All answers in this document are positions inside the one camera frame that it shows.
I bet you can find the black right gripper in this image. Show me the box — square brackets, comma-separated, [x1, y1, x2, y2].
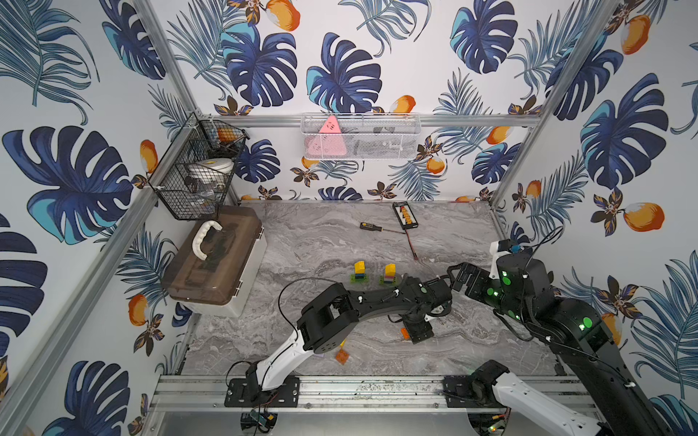
[446, 262, 531, 332]

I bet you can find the lime long base lego brick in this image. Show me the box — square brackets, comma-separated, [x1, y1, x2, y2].
[350, 274, 369, 283]

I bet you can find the brown square lego brick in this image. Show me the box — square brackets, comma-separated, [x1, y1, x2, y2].
[336, 350, 350, 365]

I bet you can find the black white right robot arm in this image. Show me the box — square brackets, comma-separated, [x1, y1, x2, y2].
[447, 240, 671, 435]

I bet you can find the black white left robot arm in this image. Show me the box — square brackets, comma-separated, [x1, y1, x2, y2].
[224, 276, 452, 408]

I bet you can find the black screwdriver bit case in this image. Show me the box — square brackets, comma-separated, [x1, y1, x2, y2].
[392, 202, 419, 231]

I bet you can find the black yellow screwdriver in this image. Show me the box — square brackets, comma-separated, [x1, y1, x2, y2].
[359, 222, 405, 234]

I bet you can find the pink triangular object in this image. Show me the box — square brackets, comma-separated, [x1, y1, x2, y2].
[305, 116, 348, 159]

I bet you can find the brown translucent tool case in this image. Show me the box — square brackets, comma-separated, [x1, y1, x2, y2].
[161, 206, 267, 318]

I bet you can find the white object in basket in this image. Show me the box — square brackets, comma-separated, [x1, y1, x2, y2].
[187, 158, 234, 183]

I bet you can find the white wire wall shelf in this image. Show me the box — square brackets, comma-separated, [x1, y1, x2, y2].
[300, 114, 424, 161]

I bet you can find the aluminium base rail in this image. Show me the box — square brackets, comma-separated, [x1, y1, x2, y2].
[152, 373, 595, 412]

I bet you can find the black wire basket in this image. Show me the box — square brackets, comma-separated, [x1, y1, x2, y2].
[148, 113, 249, 221]

